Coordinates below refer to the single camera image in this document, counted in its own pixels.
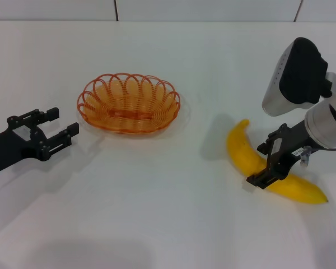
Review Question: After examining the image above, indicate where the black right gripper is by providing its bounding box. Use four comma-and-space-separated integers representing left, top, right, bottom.
246, 121, 312, 189

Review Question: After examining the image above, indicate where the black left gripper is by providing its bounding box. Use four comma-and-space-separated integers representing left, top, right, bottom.
0, 106, 81, 177

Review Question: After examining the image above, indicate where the yellow banana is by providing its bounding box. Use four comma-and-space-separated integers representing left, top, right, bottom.
226, 118, 329, 205

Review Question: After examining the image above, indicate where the orange woven plastic basket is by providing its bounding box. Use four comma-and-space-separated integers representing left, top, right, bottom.
77, 72, 181, 135

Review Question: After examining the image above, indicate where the right wrist connector with cable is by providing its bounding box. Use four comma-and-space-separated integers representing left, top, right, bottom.
300, 145, 312, 167

